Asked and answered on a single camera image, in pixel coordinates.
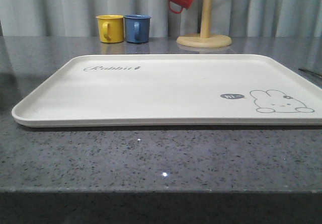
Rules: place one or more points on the yellow enamel mug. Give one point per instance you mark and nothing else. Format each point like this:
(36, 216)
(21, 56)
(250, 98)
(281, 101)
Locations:
(111, 28)

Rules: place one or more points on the wooden mug tree stand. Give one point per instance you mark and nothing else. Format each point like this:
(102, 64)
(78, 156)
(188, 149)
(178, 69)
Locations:
(205, 39)

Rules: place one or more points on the cream rabbit serving tray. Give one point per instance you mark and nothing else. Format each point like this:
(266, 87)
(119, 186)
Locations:
(171, 89)

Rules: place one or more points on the silver metal fork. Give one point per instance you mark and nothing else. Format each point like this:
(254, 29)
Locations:
(316, 74)

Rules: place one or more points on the blue enamel mug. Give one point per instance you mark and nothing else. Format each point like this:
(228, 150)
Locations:
(137, 28)

